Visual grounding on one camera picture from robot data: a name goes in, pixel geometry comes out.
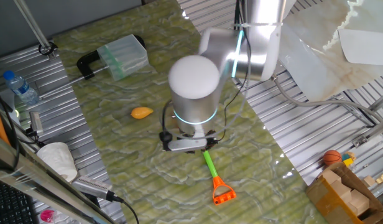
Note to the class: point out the aluminium frame bar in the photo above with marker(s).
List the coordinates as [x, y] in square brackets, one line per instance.
[39, 183]

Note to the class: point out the aluminium bar with bracket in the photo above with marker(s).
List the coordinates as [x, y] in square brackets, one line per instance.
[375, 130]

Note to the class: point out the silver grilled camera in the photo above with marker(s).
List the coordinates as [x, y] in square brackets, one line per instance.
[90, 186]

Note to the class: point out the black C-clamp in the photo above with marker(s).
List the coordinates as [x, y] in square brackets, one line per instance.
[84, 63]

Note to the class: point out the translucent plastic box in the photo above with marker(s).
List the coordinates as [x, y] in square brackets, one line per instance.
[123, 57]

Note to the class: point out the clear water bottle blue cap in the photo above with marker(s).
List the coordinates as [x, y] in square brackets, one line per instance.
[22, 90]

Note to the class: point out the metal stand pole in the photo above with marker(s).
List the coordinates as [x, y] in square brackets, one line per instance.
[33, 28]

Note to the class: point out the small silver camera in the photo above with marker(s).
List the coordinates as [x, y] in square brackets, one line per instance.
[35, 122]

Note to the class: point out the yellow toy mango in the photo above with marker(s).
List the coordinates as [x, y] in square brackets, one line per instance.
[141, 113]

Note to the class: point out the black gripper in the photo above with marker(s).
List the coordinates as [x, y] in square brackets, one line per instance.
[212, 140]

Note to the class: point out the light wooden block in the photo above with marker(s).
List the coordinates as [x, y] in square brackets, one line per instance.
[329, 177]
[352, 155]
[340, 189]
[359, 202]

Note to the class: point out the small toy basketball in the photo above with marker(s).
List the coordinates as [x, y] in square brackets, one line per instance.
[332, 157]

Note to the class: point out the blue toy block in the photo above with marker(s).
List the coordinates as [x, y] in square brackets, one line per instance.
[345, 156]

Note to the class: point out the black keyboard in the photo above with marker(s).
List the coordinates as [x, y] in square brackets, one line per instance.
[9, 205]

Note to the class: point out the white paper sheet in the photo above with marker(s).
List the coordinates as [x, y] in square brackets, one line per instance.
[365, 46]

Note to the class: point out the white marble pattern sheet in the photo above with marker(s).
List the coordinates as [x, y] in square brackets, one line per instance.
[303, 68]

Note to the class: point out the yellow toy block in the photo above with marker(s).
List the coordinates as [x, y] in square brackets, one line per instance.
[348, 162]

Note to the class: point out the green marble pattern mat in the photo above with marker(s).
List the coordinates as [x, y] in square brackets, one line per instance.
[132, 161]

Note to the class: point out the pink plastic object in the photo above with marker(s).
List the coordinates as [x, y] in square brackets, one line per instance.
[47, 215]

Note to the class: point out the orange green toy shovel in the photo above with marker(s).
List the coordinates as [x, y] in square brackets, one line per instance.
[224, 196]

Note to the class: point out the brown cardboard box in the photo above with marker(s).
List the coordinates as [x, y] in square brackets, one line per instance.
[331, 205]

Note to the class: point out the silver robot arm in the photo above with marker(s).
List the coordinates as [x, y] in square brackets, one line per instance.
[194, 105]

